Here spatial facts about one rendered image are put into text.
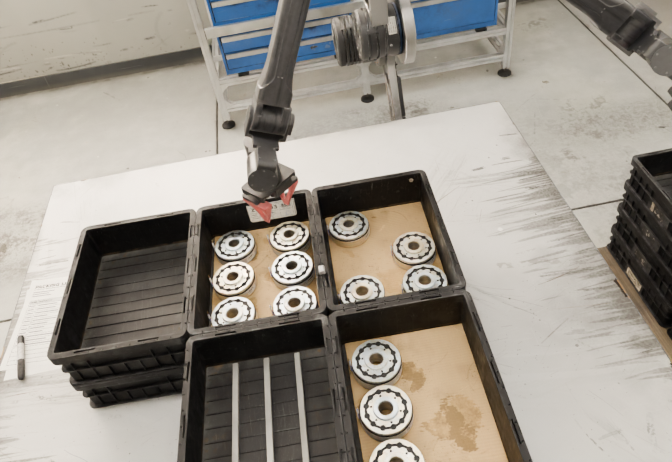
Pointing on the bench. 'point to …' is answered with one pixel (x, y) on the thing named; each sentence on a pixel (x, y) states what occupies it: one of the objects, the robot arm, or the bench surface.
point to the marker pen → (20, 357)
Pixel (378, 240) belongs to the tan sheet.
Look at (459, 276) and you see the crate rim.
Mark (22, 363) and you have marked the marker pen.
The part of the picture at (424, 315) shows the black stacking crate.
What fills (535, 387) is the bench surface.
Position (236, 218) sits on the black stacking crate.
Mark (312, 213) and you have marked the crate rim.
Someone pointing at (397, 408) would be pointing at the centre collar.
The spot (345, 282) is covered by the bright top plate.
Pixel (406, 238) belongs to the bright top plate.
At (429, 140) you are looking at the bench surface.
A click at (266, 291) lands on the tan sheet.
